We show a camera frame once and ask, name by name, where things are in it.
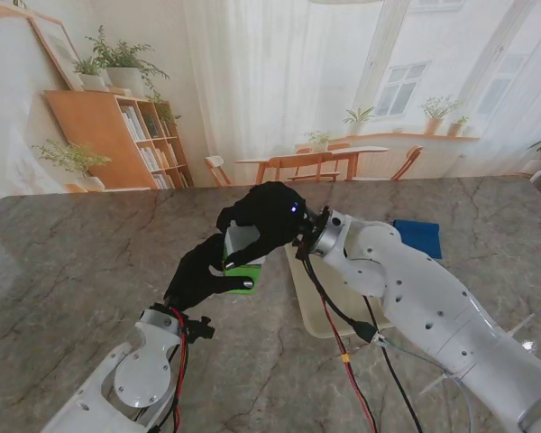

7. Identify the wooden picture frame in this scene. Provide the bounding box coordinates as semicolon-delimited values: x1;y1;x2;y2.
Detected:
29;15;86;92

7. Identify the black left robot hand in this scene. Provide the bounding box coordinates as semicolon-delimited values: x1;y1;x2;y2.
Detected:
162;233;257;313

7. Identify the white seat wooden chair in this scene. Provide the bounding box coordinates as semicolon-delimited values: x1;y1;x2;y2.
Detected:
204;155;234;188

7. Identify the tall windowsill plant orange pot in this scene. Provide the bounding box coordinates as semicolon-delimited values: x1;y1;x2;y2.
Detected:
419;95;461;135

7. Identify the green square glass jar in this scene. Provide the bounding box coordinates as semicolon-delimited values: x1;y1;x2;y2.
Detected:
223;263;265;297

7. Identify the small windowsill plant orange pot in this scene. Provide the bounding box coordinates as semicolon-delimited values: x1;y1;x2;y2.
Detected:
448;115;472;138

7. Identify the translucent plastic baking tray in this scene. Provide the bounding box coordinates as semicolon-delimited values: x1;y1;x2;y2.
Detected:
284;241;396;338

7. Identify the leafy potted plant beside bookshelf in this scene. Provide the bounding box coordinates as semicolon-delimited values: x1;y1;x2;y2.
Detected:
32;139;114;193

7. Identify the red black right arm cable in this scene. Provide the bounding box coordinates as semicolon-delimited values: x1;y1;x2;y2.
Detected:
297;243;425;433

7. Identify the large potted plant white pot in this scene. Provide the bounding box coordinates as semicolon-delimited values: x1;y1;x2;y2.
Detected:
86;24;170;99

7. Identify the small potted plant white pot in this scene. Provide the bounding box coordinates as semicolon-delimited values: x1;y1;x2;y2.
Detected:
71;56;109;91

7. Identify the red black arm cable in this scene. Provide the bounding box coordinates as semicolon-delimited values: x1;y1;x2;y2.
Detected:
297;243;425;433
143;306;193;433

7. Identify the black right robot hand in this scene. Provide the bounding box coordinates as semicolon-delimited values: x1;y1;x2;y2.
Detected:
215;181;321;270

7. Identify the blue plastic scraper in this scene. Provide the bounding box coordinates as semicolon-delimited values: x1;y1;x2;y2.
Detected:
392;218;444;260

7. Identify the red black left arm cable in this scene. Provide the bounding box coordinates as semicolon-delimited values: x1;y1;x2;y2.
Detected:
143;306;193;433

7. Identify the small table plant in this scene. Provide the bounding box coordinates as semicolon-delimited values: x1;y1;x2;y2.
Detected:
304;130;334;152

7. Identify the white wooden dining table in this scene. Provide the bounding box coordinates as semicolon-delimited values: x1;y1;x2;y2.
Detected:
234;144;390;186

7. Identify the white square jar lid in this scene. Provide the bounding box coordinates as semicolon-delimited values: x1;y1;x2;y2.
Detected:
224;224;268;267

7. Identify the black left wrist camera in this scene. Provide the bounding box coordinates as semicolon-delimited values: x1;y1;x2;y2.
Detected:
188;315;216;342

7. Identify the broad leaf windowsill plant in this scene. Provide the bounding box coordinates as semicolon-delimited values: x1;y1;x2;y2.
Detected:
343;106;375;136

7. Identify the wooden bookshelf with books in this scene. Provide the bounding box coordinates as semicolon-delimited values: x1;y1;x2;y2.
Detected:
43;88;195;190

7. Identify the wooden slat back chair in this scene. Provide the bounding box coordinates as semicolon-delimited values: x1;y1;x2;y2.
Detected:
255;152;335;186

